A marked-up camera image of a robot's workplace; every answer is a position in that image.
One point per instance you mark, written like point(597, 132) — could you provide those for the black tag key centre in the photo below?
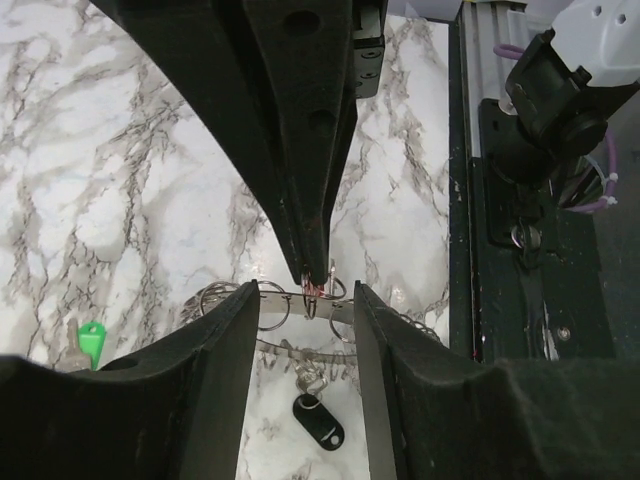
point(309, 410)

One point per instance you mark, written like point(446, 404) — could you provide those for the black front mounting rail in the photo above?
point(525, 271)

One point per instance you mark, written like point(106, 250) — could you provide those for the green tag key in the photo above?
point(85, 345)

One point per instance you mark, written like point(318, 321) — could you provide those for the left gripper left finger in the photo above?
point(172, 410)

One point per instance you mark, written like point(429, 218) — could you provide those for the red tag key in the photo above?
point(309, 289)

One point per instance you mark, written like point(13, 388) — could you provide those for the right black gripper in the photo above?
point(206, 50)

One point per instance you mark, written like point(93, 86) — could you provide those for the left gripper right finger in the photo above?
point(430, 413)

